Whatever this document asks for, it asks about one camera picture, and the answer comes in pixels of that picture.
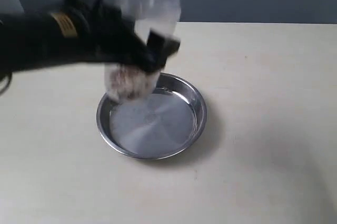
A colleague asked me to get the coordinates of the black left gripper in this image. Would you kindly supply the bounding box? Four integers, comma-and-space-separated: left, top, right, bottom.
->
63, 0, 181, 73

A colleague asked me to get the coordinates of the clear plastic shaker bottle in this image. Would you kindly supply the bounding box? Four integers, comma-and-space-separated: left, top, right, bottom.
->
105, 0, 181, 103

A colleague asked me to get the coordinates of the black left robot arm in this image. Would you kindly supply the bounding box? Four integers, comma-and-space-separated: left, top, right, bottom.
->
1, 0, 180, 74

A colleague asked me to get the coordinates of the round stainless steel plate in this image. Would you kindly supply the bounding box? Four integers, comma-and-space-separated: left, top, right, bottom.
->
96, 73, 207, 160

